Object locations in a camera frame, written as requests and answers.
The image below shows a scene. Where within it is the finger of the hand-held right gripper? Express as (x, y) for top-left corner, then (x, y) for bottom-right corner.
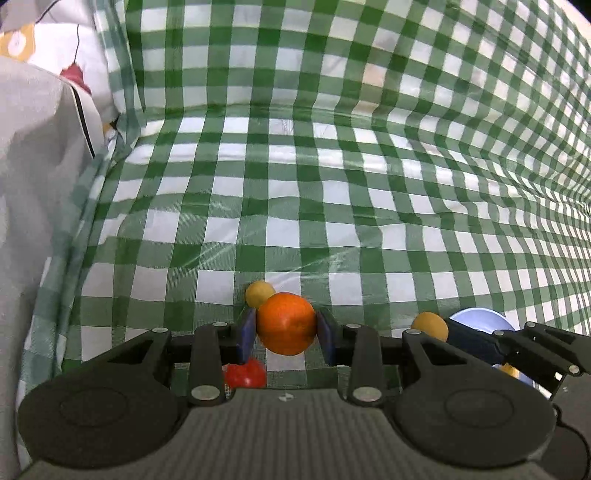
(444, 318), (583, 384)

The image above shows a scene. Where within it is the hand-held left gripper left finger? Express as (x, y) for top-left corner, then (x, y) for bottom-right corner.
(99, 307), (258, 407)

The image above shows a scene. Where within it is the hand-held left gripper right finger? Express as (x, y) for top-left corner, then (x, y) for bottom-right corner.
(316, 308), (467, 407)

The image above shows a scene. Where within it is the light blue plate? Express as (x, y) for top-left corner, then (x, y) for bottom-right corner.
(448, 308), (555, 398)

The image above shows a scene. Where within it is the orange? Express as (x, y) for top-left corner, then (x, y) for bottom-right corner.
(256, 292), (318, 356)

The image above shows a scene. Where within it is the small yellow longan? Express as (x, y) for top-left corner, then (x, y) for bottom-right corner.
(245, 281), (277, 309)
(410, 312), (450, 343)

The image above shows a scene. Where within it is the red tomato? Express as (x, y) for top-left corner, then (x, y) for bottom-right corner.
(223, 357), (267, 389)

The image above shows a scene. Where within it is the green white checkered tablecloth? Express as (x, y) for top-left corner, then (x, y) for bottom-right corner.
(18, 0), (591, 467)

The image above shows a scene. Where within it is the grey blanket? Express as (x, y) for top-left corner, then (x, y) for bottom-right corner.
(0, 58), (105, 478)

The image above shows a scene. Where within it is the white printed bedding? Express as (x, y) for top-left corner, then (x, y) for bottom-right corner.
(0, 0), (118, 160)

